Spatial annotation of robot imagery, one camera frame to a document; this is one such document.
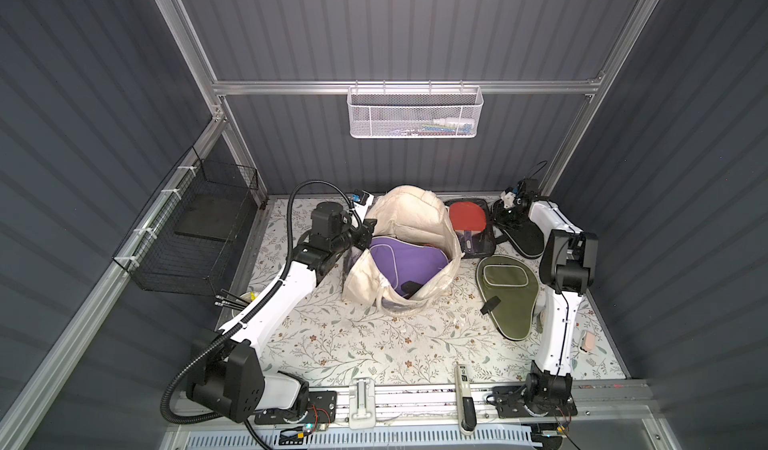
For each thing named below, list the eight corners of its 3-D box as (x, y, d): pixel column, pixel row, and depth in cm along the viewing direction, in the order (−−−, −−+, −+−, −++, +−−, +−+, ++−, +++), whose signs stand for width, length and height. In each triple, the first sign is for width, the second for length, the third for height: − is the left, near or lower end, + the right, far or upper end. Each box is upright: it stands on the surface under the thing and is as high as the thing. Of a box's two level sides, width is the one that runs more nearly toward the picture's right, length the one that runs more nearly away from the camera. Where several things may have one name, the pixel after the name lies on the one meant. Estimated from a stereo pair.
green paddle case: (489, 339, 86) (492, 336, 84) (473, 259, 104) (474, 255, 102) (553, 339, 86) (557, 336, 84) (526, 259, 104) (528, 255, 102)
